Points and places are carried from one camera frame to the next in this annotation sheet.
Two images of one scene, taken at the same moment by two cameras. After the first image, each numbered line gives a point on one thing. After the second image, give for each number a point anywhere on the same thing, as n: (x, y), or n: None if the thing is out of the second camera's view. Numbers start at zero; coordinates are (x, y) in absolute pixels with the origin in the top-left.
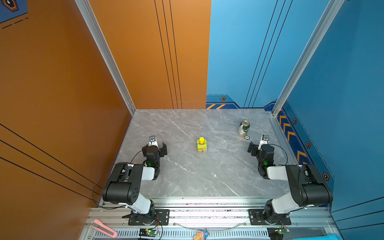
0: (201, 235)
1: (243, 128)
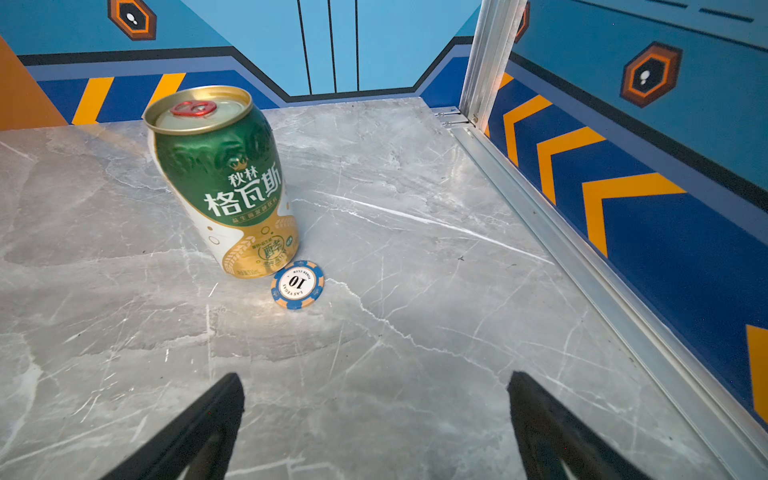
0: None
1: (218, 164)
